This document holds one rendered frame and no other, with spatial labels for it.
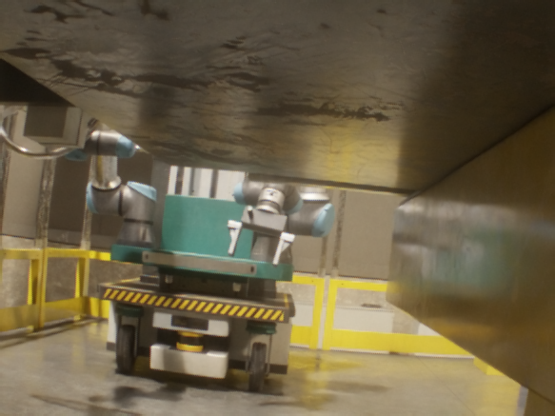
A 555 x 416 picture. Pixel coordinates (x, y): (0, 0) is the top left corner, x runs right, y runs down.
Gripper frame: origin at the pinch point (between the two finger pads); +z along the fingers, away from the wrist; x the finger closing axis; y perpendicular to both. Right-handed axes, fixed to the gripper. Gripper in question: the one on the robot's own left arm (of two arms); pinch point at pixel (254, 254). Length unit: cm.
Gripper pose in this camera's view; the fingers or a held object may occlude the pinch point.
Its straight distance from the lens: 202.7
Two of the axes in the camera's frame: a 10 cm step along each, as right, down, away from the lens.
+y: -0.2, -4.5, -8.9
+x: 9.7, 2.2, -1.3
